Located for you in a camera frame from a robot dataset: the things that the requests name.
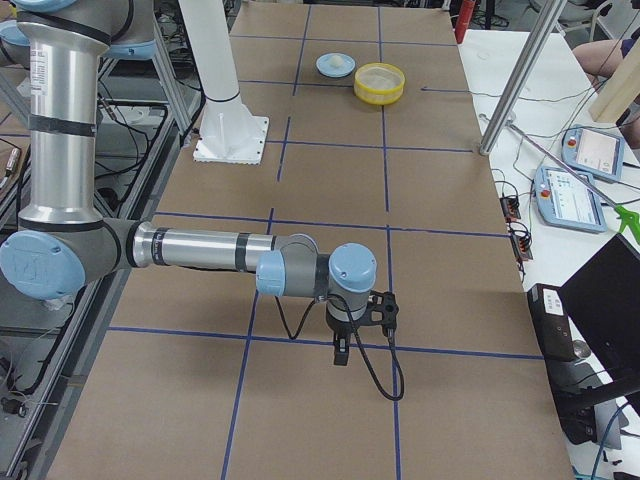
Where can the light blue plate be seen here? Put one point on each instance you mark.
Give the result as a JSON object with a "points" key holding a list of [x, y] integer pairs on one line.
{"points": [[325, 70]]}

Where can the black desktop computer box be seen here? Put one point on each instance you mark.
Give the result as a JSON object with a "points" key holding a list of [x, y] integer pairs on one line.
{"points": [[568, 372]]}

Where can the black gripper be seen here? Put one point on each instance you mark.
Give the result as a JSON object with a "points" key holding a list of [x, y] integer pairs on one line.
{"points": [[341, 330]]}

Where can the wooden beam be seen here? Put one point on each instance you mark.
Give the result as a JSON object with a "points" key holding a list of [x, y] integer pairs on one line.
{"points": [[620, 90]]}

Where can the grabber stick with green handle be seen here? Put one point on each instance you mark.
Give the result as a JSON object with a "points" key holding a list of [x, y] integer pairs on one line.
{"points": [[628, 219]]}

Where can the lower small orange circuit board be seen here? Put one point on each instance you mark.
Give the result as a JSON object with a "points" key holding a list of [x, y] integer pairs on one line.
{"points": [[521, 244]]}

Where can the yellow rimmed steamer basket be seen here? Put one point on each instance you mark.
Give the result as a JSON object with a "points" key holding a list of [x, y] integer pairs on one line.
{"points": [[379, 84]]}

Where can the far teach pendant tablet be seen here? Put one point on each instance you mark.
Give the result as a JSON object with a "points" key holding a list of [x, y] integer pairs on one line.
{"points": [[594, 151]]}

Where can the red cylinder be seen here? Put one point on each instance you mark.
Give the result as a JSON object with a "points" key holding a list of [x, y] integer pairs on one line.
{"points": [[463, 20]]}

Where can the upper small orange circuit board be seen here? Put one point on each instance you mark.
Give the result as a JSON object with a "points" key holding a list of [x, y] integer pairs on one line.
{"points": [[510, 206]]}

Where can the white steamed bun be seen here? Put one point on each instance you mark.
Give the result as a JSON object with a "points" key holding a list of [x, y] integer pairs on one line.
{"points": [[335, 62]]}

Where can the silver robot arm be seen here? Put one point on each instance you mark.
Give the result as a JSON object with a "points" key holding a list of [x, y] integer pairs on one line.
{"points": [[63, 243]]}

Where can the aluminium frame post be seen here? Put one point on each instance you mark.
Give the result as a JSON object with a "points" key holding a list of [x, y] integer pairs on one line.
{"points": [[524, 65]]}

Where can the teach pendant tablet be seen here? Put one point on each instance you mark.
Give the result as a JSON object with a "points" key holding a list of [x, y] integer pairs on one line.
{"points": [[594, 151], [564, 202]]}

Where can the near teach pendant tablet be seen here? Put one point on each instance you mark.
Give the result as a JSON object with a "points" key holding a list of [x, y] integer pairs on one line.
{"points": [[564, 202]]}

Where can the seated person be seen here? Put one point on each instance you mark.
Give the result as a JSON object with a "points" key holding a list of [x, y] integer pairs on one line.
{"points": [[600, 59]]}

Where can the black monitor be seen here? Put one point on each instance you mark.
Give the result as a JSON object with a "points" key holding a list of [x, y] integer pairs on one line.
{"points": [[602, 300]]}

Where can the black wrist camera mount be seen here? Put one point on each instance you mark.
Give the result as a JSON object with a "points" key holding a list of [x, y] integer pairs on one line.
{"points": [[382, 310]]}

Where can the small orange circuit board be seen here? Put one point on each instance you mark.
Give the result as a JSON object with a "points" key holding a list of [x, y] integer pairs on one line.
{"points": [[521, 244], [510, 206]]}

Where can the white pedestal column with base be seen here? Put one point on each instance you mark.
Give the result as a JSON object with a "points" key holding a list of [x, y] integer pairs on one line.
{"points": [[228, 132]]}

